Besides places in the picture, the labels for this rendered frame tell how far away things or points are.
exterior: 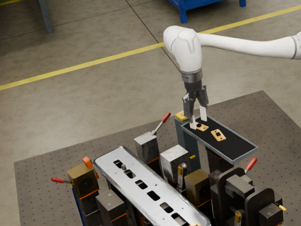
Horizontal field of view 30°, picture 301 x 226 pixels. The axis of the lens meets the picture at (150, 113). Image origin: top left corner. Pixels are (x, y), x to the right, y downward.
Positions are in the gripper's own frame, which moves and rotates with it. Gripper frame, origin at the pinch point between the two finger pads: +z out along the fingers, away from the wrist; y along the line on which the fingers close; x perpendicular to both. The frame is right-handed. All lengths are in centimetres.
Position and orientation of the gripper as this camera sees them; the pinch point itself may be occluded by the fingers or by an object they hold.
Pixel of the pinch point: (198, 119)
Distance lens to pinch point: 249.5
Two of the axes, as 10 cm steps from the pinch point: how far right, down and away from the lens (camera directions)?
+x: 7.0, 2.7, -6.5
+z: 1.6, 8.4, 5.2
